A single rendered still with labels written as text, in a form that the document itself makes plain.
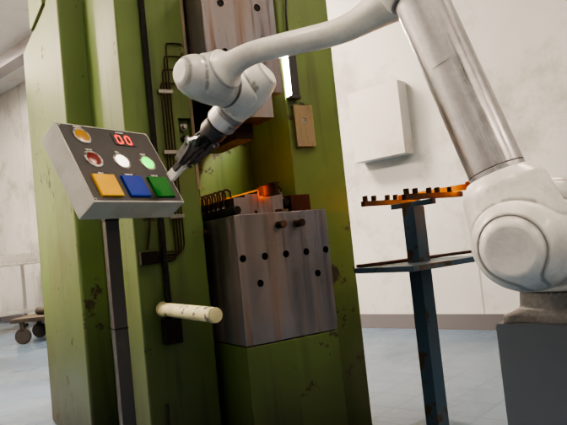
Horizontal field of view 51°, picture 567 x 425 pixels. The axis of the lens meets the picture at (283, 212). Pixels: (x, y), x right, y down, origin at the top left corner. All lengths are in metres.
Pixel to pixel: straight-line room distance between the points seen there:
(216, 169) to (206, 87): 1.18
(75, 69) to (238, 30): 0.74
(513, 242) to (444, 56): 0.36
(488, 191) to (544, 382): 0.40
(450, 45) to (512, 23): 3.70
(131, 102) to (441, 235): 3.26
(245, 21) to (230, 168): 0.68
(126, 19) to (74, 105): 0.49
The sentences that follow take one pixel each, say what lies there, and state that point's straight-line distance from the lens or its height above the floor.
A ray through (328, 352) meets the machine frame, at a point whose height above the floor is 0.39.
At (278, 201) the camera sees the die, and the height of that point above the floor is 0.96.
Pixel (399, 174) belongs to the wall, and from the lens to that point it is 5.08.
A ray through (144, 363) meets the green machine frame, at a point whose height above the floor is 0.45.
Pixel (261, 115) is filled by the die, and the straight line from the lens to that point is 2.21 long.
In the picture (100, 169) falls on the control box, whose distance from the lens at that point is 1.73.
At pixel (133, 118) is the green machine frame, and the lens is 2.16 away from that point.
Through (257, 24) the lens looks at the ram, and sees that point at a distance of 2.32.
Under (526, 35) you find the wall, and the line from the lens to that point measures 4.78.
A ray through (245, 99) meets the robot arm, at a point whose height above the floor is 1.18.
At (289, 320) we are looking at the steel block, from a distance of 2.12.
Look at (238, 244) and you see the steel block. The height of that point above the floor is 0.81.
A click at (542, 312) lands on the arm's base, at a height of 0.62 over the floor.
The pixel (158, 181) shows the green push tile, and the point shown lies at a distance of 1.83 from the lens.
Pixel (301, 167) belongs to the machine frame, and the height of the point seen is 1.10.
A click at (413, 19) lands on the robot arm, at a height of 1.19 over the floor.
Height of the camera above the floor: 0.80
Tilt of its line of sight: 3 degrees up
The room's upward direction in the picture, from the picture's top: 6 degrees counter-clockwise
